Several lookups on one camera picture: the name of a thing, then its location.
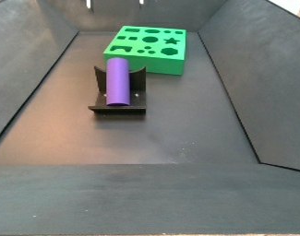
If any green shape sorter block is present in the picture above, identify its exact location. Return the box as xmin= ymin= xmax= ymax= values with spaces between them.
xmin=103 ymin=26 xmax=186 ymax=76

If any purple cylinder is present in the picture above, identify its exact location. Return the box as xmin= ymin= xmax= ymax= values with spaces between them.
xmin=106 ymin=57 xmax=130 ymax=106

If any black curved cradle stand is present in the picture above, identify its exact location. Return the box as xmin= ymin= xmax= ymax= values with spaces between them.
xmin=87 ymin=67 xmax=147 ymax=113

